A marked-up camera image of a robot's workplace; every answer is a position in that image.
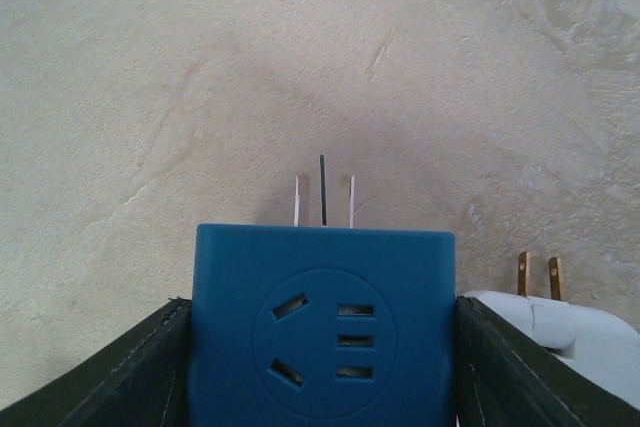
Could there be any white charger block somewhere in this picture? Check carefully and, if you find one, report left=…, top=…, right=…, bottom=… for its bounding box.
left=465, top=251, right=639, bottom=407

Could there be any dark blue cube socket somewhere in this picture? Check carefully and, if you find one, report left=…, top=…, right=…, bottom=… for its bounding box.
left=187, top=154, right=457, bottom=427

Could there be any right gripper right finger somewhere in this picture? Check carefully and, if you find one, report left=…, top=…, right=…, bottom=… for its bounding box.
left=455, top=296, right=639, bottom=426

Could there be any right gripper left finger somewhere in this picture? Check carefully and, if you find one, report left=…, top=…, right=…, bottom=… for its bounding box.
left=1, top=298, right=191, bottom=426

